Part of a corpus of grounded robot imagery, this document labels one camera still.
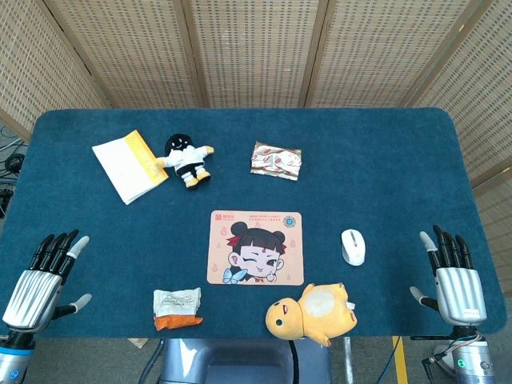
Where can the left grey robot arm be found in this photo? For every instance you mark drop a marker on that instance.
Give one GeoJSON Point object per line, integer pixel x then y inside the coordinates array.
{"type": "Point", "coordinates": [16, 360]}

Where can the pink cartoon girl mouse pad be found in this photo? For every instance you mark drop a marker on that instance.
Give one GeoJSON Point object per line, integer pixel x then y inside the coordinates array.
{"type": "Point", "coordinates": [222, 248]}

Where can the woven wooden folding screen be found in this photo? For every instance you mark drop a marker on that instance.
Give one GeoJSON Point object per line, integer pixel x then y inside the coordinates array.
{"type": "Point", "coordinates": [256, 52]}

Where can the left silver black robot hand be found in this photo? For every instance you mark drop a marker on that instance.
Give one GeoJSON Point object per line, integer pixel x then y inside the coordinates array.
{"type": "Point", "coordinates": [36, 292]}

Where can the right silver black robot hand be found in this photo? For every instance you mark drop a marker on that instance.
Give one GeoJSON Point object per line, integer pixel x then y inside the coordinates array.
{"type": "Point", "coordinates": [460, 292]}

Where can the white yellow booklet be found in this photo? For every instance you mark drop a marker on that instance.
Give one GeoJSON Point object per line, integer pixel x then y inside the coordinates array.
{"type": "Point", "coordinates": [120, 168]}

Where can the blue carpet table cover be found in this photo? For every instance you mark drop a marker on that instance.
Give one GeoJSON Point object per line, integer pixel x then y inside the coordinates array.
{"type": "Point", "coordinates": [400, 160]}

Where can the white orange snack wrapper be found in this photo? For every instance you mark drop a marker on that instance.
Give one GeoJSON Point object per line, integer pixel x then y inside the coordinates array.
{"type": "Point", "coordinates": [176, 306]}

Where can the white computer mouse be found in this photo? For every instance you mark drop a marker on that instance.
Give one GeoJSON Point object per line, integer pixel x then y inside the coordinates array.
{"type": "Point", "coordinates": [353, 248]}

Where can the yellow plush dinosaur toy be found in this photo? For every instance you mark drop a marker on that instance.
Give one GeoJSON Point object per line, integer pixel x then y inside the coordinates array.
{"type": "Point", "coordinates": [320, 308]}

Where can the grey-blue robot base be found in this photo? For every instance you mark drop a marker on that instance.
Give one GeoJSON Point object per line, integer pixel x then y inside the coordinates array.
{"type": "Point", "coordinates": [240, 364]}

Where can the black-headed plush doll white coat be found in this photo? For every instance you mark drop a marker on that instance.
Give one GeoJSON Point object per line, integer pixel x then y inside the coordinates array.
{"type": "Point", "coordinates": [184, 158]}

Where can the silver red foil snack packet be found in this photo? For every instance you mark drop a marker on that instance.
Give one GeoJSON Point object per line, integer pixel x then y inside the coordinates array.
{"type": "Point", "coordinates": [276, 162]}

